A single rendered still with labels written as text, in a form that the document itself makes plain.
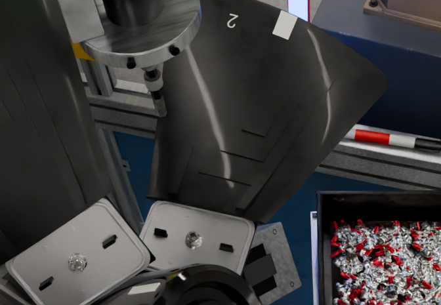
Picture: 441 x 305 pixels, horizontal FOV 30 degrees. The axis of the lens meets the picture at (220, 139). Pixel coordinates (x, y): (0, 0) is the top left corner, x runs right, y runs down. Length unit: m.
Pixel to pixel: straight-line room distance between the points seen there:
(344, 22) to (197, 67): 0.43
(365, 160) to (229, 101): 0.42
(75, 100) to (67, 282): 0.13
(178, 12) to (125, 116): 0.77
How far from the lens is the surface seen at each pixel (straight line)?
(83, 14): 0.43
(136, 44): 0.43
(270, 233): 0.86
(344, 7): 1.17
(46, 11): 0.57
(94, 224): 0.59
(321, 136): 0.73
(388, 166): 1.12
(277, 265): 0.86
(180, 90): 0.74
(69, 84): 0.56
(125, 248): 0.59
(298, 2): 0.92
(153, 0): 0.43
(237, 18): 0.79
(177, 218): 0.68
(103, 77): 1.15
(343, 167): 1.15
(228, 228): 0.67
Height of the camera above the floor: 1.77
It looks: 55 degrees down
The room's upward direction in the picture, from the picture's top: 9 degrees counter-clockwise
